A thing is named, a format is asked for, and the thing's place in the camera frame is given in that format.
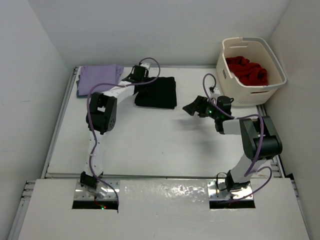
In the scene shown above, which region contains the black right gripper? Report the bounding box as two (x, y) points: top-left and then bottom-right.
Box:
(183, 95), (220, 120)

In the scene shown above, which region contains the black garment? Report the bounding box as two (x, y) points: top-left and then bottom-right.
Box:
(134, 76), (177, 110)

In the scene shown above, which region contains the lavender garment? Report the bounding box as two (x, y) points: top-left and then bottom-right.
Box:
(76, 64), (124, 98)

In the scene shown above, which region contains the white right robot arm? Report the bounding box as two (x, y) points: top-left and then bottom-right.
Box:
(182, 95), (283, 192)

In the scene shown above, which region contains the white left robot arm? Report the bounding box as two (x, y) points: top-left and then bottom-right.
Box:
(80, 62), (151, 193)

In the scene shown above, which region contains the red garment in basket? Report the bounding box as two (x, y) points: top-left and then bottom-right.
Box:
(225, 56), (268, 86)

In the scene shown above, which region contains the cream perforated laundry basket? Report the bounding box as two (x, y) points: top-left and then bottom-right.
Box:
(216, 37), (287, 107)

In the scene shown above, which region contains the white front cover panel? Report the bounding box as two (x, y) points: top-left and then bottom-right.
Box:
(19, 178), (309, 240)

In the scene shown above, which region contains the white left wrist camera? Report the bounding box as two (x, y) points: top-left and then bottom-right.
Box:
(139, 62), (151, 71)

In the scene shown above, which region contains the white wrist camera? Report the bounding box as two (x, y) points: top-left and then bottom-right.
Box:
(209, 86), (221, 101)
(139, 62), (151, 71)

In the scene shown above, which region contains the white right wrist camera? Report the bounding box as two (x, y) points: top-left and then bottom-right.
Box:
(209, 86), (221, 101)

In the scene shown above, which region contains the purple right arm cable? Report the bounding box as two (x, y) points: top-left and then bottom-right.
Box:
(202, 73), (273, 202)

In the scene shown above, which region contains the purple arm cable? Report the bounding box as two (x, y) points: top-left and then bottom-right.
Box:
(86, 57), (161, 203)
(202, 73), (273, 202)

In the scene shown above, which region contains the aluminium table edge rail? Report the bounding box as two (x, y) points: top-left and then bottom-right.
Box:
(40, 66), (79, 179)

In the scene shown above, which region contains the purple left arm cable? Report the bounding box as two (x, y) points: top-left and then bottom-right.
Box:
(86, 57), (161, 203)

